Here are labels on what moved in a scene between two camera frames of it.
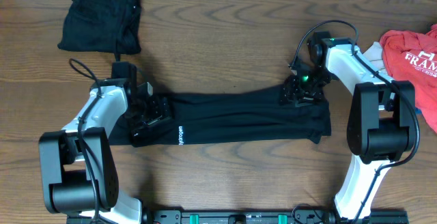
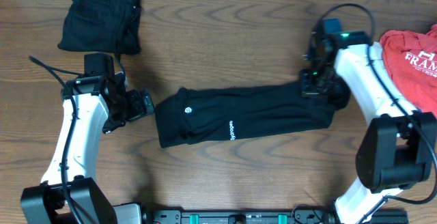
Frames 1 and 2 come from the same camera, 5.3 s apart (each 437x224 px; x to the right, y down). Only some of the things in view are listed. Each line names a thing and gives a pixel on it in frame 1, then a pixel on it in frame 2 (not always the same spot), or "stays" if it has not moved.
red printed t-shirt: [412, 57] stays
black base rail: [267, 216] stays
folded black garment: [104, 16] stays
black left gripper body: [146, 113] -> [132, 106]
